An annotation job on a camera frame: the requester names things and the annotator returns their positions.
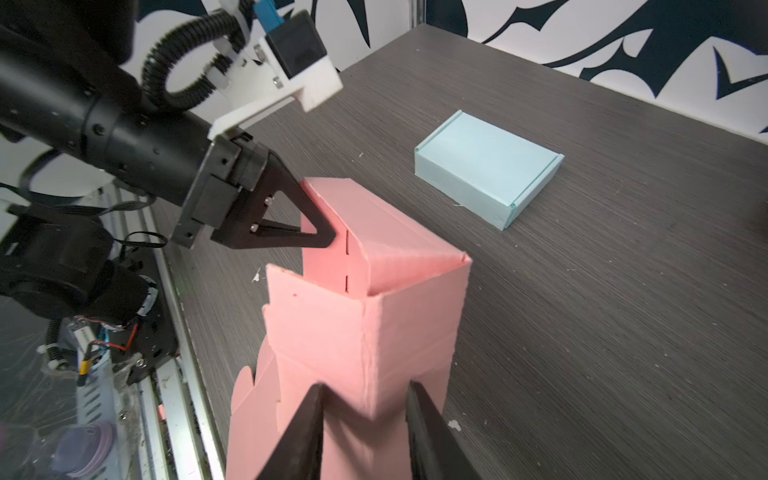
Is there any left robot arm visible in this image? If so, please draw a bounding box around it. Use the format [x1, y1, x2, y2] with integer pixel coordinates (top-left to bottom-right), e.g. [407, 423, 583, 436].
[1, 1, 341, 328]

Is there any light blue paper box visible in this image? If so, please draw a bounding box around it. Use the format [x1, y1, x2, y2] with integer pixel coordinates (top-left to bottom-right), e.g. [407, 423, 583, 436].
[414, 110, 564, 231]

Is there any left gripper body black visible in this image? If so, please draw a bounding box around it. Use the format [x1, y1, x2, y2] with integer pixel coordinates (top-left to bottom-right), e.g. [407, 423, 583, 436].
[171, 133, 255, 248]

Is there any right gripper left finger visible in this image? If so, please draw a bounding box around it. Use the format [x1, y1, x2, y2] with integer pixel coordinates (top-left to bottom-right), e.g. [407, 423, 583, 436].
[256, 383, 327, 480]

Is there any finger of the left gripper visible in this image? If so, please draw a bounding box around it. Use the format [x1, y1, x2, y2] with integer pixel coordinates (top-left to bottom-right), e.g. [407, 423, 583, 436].
[211, 152, 336, 250]

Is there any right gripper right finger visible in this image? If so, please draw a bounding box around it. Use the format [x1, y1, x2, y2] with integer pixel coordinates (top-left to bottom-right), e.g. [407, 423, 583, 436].
[406, 381, 481, 480]

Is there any pink paper box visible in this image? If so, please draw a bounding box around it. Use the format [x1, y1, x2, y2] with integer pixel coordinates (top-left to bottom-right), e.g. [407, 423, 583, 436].
[226, 177, 472, 479]

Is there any white slotted cable duct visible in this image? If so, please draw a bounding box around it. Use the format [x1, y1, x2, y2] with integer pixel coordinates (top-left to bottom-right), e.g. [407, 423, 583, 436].
[75, 356, 134, 479]

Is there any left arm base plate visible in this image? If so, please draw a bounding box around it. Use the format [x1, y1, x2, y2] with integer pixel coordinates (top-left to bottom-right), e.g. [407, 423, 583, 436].
[83, 248, 178, 385]

